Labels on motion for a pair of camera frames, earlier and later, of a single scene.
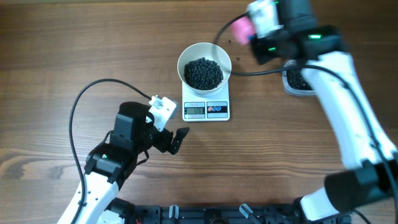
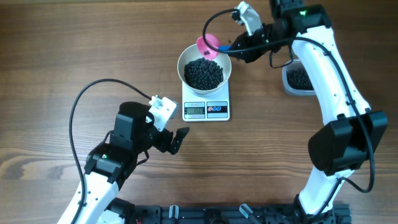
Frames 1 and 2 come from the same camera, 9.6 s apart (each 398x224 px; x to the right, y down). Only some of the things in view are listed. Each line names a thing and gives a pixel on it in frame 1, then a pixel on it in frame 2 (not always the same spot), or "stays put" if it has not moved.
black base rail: (161, 214) stays put
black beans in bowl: (203, 74) stays put
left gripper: (164, 145) stays put
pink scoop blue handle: (243, 29) → (206, 51)
